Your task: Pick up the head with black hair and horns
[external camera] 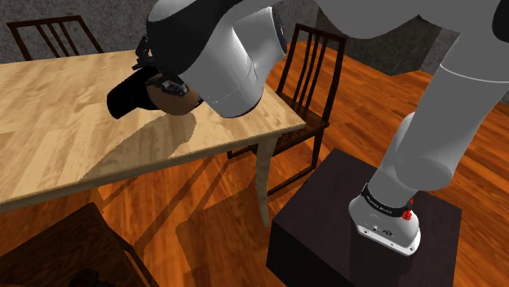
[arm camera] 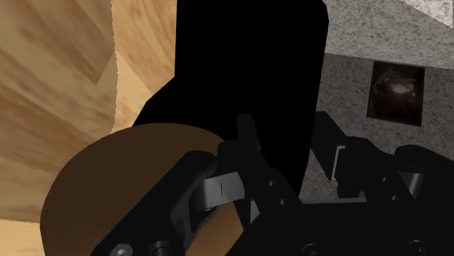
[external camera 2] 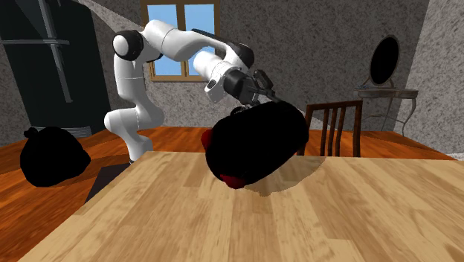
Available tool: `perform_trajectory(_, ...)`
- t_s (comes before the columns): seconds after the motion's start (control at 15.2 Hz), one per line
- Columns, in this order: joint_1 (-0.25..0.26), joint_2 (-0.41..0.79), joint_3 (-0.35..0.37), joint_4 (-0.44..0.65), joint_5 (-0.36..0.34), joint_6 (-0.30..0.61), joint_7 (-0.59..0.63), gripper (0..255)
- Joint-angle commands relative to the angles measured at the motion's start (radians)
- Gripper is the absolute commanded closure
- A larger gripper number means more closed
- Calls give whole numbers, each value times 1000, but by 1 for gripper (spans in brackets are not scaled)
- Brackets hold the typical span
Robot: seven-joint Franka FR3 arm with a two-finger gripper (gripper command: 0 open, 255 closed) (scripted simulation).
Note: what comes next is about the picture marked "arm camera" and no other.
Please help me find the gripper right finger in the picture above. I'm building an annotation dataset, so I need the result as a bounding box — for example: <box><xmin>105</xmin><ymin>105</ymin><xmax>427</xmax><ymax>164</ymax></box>
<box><xmin>309</xmin><ymin>111</ymin><xmax>454</xmax><ymax>217</ymax></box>

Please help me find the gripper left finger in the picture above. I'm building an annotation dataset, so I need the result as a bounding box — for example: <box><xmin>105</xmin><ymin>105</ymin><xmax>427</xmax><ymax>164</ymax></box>
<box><xmin>90</xmin><ymin>113</ymin><xmax>302</xmax><ymax>256</ymax></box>

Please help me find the brown round object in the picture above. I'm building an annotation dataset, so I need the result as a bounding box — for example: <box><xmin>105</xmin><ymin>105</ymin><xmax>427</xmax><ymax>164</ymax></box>
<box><xmin>39</xmin><ymin>122</ymin><xmax>247</xmax><ymax>256</ymax></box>

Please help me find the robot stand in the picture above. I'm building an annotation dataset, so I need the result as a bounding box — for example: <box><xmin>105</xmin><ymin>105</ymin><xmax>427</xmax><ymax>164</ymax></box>
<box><xmin>132</xmin><ymin>0</ymin><xmax>330</xmax><ymax>199</ymax></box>

